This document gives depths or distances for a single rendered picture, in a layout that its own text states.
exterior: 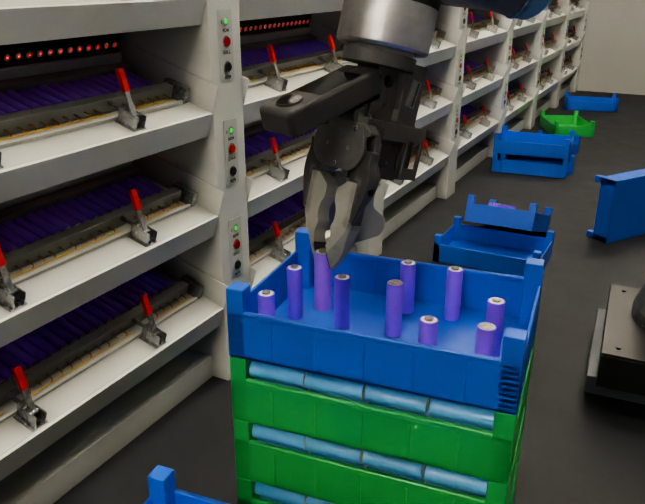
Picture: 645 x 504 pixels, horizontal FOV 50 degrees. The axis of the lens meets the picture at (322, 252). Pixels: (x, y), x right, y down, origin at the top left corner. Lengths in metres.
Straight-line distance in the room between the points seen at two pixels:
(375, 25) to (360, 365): 0.32
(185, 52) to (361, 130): 0.68
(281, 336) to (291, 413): 0.09
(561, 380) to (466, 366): 0.88
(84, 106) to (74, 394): 0.44
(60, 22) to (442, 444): 0.71
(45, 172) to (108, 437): 0.50
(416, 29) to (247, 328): 0.34
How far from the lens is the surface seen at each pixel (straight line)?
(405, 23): 0.66
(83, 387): 1.18
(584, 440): 1.38
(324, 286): 0.70
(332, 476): 0.79
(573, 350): 1.66
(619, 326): 1.50
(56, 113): 1.10
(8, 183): 0.98
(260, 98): 1.40
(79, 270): 1.11
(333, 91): 0.64
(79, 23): 1.05
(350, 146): 0.66
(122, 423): 1.30
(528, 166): 3.02
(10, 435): 1.11
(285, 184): 1.51
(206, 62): 1.26
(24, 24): 0.98
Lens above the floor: 0.78
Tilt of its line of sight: 22 degrees down
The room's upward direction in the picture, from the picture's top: straight up
